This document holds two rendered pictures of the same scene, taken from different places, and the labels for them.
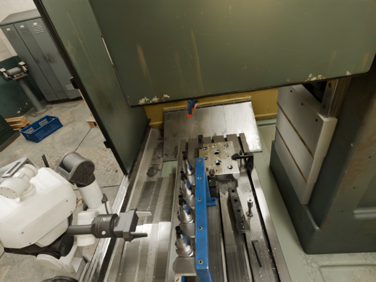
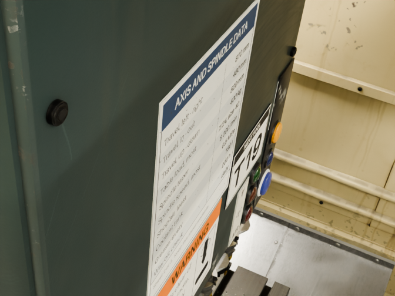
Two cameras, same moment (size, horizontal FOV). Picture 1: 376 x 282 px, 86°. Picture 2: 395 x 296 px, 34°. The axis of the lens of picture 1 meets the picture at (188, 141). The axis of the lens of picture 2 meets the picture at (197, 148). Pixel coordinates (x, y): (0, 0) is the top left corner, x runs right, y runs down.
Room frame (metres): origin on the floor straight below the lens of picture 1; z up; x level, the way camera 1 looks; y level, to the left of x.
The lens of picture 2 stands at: (1.17, 0.19, 2.17)
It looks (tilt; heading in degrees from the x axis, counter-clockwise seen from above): 40 degrees down; 192
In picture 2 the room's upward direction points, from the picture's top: 7 degrees clockwise
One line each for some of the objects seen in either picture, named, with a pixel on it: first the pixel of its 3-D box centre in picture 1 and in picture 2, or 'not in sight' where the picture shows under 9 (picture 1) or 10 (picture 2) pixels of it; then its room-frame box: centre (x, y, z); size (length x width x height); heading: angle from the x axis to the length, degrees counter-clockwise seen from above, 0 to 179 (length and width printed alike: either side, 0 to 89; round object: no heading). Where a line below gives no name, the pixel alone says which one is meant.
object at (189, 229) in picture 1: (185, 230); (211, 258); (0.37, 0.07, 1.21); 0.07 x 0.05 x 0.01; 81
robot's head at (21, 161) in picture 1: (22, 174); not in sight; (0.58, 0.60, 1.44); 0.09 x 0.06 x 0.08; 171
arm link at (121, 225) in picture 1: (119, 224); not in sight; (0.47, 0.33, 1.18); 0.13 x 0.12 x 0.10; 171
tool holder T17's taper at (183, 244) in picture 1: (182, 239); not in sight; (0.32, 0.08, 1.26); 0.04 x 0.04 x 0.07
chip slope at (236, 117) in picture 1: (208, 134); not in sight; (1.51, -0.20, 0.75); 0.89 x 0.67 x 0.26; 81
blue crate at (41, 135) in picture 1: (42, 128); not in sight; (3.74, 2.79, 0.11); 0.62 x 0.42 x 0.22; 147
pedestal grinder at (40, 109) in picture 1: (26, 89); not in sight; (4.94, 3.43, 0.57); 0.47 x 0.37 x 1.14; 142
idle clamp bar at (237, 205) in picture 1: (236, 209); not in sight; (0.59, -0.17, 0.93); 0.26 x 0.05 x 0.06; 176
